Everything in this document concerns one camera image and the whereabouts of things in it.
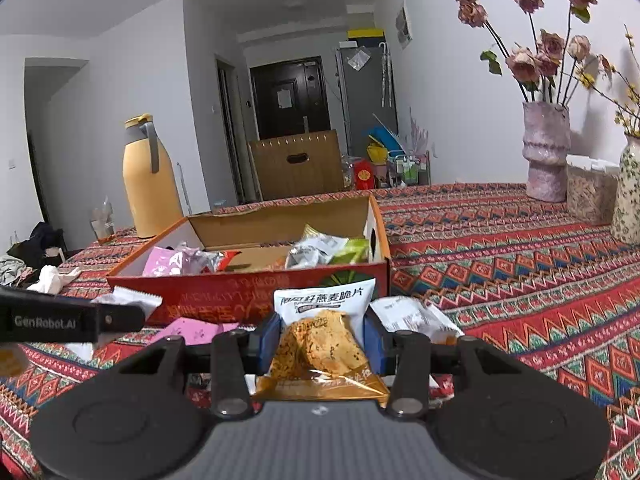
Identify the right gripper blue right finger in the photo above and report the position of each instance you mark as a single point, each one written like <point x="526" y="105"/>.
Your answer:
<point x="379" y="345"/>

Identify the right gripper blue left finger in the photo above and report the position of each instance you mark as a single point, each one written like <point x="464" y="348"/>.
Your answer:
<point x="263" y="343"/>

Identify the oat crisp snack packet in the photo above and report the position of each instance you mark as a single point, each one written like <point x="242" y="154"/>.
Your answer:
<point x="320" y="355"/>

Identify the white snack packet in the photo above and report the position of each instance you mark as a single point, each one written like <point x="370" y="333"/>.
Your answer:
<point x="409" y="314"/>
<point x="314" y="251"/>

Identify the green snack bar packet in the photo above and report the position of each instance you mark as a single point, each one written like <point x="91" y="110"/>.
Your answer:
<point x="357" y="249"/>

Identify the white snack packet on table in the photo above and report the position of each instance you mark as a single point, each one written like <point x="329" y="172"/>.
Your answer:
<point x="409" y="314"/>

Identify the white crumpled cloth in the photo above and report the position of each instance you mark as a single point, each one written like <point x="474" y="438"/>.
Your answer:
<point x="51" y="280"/>

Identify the pink snack packet on table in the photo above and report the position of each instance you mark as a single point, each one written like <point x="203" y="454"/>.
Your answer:
<point x="193" y="331"/>

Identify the orange cardboard snack box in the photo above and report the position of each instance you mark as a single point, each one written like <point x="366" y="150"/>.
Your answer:
<point x="261" y="235"/>

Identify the pink snack packet in box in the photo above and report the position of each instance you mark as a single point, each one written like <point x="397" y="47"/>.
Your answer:
<point x="171" y="262"/>

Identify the drinking glass with straw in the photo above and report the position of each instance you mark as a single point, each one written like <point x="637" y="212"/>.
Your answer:
<point x="101" y="221"/>

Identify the patterned red tablecloth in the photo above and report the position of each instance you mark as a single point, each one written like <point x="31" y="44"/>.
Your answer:
<point x="560" y="295"/>

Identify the red gift box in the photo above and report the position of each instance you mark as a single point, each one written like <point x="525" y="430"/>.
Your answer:
<point x="364" y="177"/>

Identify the yellow thermos jug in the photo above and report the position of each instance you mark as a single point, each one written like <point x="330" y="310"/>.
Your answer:
<point x="149" y="179"/>

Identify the wooden chair back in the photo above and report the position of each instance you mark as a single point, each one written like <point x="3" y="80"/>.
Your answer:
<point x="300" y="165"/>

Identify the dark entrance door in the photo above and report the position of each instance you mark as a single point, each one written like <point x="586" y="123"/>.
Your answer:
<point x="290" y="98"/>

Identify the grey refrigerator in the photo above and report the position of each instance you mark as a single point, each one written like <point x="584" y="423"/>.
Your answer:
<point x="367" y="93"/>

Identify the pink ceramic vase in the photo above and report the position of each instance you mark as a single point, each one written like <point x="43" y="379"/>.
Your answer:
<point x="546" y="142"/>

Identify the clear container with lid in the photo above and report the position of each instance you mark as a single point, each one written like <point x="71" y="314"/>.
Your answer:
<point x="591" y="189"/>

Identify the floral patterned vase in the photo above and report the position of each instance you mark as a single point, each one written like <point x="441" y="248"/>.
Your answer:
<point x="626" y="218"/>

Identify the yellow box on refrigerator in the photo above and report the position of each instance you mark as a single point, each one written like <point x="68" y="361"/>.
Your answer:
<point x="364" y="33"/>

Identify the dried pink roses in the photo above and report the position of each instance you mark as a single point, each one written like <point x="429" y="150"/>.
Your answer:
<point x="555" y="65"/>

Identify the wall electrical panel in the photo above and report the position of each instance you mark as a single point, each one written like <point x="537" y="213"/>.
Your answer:
<point x="403" y="26"/>

